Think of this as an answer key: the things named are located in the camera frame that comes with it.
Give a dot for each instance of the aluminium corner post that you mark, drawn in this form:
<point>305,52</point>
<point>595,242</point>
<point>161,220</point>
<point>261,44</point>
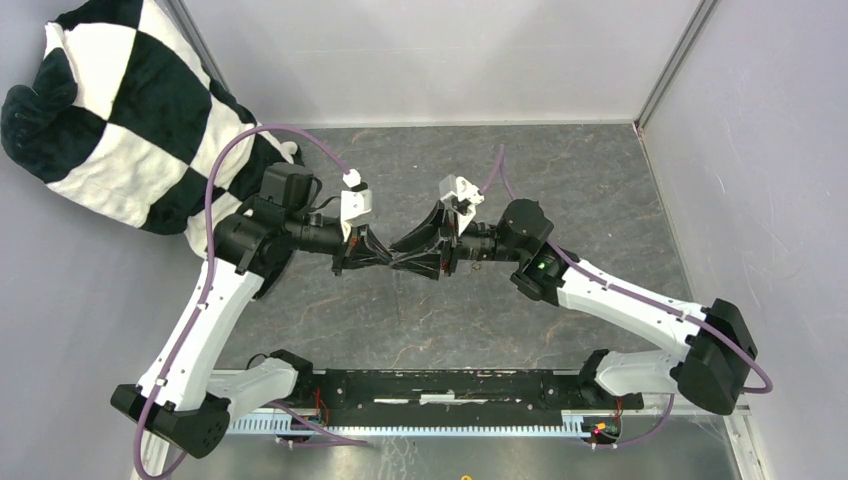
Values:
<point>181,16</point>
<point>691,33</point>

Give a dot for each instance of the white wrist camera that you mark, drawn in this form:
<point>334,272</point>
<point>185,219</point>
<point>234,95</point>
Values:
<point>356,207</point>
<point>460,195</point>

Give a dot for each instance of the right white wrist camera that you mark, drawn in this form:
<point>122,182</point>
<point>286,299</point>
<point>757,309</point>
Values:
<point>460,195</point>

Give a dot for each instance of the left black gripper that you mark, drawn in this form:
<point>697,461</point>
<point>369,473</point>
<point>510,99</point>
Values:
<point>361,249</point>

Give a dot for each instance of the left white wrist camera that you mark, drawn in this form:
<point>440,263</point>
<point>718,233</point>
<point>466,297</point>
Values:
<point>356,207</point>

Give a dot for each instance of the silver toothed metal strip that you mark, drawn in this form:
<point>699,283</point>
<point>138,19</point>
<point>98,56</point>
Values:
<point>277,423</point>

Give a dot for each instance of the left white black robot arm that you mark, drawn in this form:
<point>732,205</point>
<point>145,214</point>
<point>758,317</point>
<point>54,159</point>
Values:
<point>178,398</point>

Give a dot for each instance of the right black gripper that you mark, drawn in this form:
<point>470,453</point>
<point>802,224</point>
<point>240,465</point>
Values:
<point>430,264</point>

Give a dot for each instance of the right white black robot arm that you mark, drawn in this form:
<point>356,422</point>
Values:
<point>703,353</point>

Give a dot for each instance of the right aluminium corner post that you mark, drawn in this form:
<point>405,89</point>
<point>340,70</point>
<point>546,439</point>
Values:
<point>691,33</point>

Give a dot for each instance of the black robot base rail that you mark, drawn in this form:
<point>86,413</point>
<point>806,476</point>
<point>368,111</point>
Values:
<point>445,398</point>

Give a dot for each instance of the left aluminium corner post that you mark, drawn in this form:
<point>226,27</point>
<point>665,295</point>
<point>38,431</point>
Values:
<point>181,16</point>

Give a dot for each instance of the black white checkered blanket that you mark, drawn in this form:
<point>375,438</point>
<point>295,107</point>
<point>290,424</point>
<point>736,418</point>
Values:
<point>123,119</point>

